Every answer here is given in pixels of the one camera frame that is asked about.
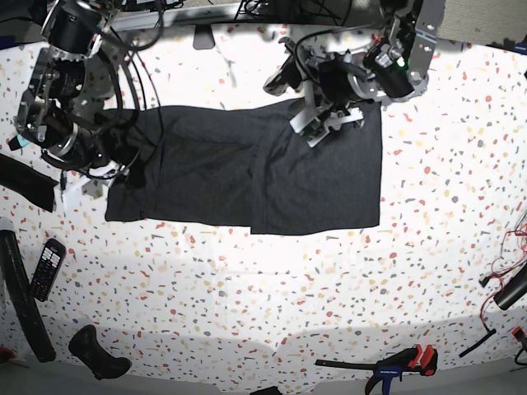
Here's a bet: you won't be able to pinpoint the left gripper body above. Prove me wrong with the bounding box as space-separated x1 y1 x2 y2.
300 44 387 117

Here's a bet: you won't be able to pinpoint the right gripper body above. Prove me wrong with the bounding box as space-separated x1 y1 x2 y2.
14 90 141 182

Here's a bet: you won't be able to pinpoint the dark grey T-shirt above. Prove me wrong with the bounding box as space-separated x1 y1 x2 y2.
105 100 382 235

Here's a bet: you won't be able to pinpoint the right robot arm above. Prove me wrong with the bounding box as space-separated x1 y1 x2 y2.
14 1 138 181

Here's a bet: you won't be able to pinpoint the blue highlighter marker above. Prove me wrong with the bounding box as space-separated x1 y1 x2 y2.
8 135 30 151

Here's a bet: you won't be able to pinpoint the grey monitor stand base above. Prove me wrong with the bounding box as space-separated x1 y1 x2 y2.
193 25 216 50

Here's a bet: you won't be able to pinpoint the black remote control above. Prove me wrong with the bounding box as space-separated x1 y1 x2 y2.
30 239 67 302

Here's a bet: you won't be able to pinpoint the long black tube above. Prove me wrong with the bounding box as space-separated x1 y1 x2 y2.
1 230 56 363

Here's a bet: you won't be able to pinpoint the black game controller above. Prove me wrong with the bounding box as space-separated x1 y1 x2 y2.
68 324 132 380

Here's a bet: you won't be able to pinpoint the blue orange bar clamp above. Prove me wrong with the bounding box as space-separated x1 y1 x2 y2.
315 344 438 395

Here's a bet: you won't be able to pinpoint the small black rod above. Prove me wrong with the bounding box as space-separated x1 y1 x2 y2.
459 329 497 358

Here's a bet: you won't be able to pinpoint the red connector plug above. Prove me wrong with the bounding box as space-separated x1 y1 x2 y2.
511 326 526 344

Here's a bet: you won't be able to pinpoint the small black box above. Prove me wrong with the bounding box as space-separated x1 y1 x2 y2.
250 386 282 395

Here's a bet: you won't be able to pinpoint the black flat strap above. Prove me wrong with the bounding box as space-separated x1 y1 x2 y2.
0 153 60 213

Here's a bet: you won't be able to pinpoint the red tool handle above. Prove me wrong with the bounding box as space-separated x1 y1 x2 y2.
0 347 15 365

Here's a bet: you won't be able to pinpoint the red and black wires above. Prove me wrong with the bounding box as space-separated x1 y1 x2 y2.
478 221 527 330

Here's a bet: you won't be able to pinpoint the black cylinder handle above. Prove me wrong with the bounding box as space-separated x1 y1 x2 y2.
494 276 526 310

